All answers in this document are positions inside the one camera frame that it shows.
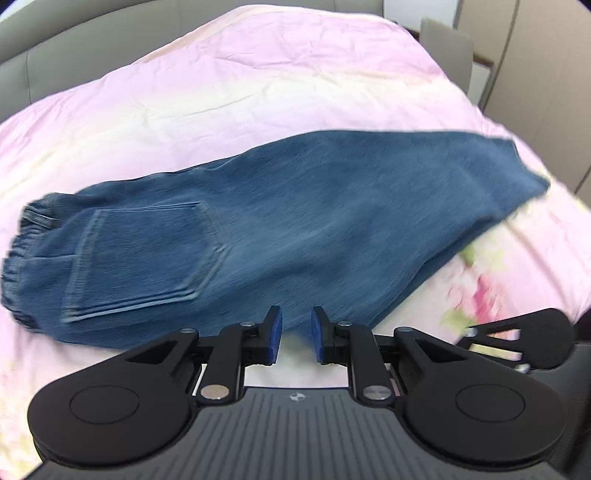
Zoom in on blue denim pants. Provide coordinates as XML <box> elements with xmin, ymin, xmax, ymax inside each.
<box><xmin>0</xmin><ymin>129</ymin><xmax>552</xmax><ymax>346</ymax></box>

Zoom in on grey padded bed headboard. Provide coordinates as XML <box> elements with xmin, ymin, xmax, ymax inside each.
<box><xmin>0</xmin><ymin>0</ymin><xmax>386</xmax><ymax>121</ymax></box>

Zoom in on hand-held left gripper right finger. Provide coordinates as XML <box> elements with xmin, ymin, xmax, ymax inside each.
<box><xmin>310</xmin><ymin>305</ymin><xmax>463</xmax><ymax>407</ymax></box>

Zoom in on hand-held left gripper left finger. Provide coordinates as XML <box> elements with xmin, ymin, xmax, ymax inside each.
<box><xmin>115</xmin><ymin>305</ymin><xmax>283</xmax><ymax>405</ymax></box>

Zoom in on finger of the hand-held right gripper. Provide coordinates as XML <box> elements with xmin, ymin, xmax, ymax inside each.
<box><xmin>456</xmin><ymin>318</ymin><xmax>532</xmax><ymax>374</ymax></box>

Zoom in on grey upholstered chair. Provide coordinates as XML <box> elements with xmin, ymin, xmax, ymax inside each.
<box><xmin>418</xmin><ymin>17</ymin><xmax>476</xmax><ymax>99</ymax></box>

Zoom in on beige wardrobe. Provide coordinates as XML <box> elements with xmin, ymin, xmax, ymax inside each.
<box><xmin>455</xmin><ymin>0</ymin><xmax>591</xmax><ymax>204</ymax></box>

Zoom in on pink floral duvet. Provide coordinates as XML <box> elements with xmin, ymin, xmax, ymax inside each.
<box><xmin>0</xmin><ymin>4</ymin><xmax>591</xmax><ymax>480</ymax></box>

